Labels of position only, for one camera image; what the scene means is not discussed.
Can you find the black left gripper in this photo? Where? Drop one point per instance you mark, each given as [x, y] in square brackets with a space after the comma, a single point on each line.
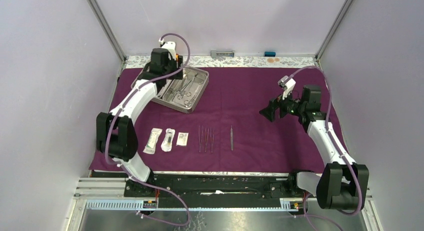
[176, 65]

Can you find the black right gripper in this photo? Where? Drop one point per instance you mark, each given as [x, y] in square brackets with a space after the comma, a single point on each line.
[269, 111]

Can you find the perforated steel instrument tray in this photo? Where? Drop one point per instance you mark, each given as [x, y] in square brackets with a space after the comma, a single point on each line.
[166, 97]

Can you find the remaining steel instrument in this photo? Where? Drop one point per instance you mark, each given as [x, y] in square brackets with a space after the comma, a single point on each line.
[231, 138]

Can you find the steel tweezers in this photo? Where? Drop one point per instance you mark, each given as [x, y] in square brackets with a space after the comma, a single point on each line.
[212, 137]
[200, 137]

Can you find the steel scalpel handle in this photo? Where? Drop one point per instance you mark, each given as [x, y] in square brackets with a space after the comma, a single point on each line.
[206, 139]

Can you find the small white sterile packet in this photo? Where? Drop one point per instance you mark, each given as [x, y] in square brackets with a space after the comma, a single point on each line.
[182, 139]

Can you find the long white sterile packet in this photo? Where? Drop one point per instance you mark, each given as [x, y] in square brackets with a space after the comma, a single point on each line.
[150, 147]

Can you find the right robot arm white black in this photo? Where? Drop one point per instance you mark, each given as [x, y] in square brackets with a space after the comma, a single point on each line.
[343, 183]

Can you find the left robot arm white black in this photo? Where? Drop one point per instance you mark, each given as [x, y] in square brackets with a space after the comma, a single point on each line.
[116, 136]

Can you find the steel surgical forceps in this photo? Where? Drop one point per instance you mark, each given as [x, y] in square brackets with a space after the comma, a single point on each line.
[186, 85]

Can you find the blue plastic block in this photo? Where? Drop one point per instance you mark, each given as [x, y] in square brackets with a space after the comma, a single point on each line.
[269, 54]

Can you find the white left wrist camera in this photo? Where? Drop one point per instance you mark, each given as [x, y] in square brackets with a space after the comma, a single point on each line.
[170, 46]

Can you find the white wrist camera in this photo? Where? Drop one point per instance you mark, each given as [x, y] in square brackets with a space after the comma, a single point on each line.
[170, 46]
[287, 84]

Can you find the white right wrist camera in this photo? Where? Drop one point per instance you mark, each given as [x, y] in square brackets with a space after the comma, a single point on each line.
[287, 84]

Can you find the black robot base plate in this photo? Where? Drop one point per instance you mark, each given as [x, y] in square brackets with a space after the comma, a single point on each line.
[218, 191]

